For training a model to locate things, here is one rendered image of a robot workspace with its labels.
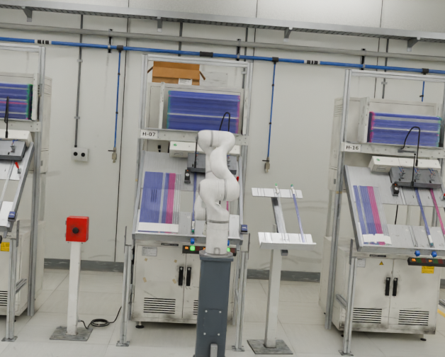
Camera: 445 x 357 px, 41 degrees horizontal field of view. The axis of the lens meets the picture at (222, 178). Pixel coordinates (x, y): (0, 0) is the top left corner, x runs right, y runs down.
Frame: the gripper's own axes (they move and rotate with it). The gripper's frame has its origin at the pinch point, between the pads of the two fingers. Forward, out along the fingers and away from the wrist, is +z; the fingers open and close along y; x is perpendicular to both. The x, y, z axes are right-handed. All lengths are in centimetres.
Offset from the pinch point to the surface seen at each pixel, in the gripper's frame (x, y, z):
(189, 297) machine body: -10, -10, 60
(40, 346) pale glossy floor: -50, -103, 48
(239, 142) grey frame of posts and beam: 79, 22, -4
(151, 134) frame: 82, -39, -5
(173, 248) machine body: 14.8, -21.9, 36.4
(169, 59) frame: 124, -28, -39
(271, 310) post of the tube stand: -30, 41, 40
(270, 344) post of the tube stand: -46, 42, 55
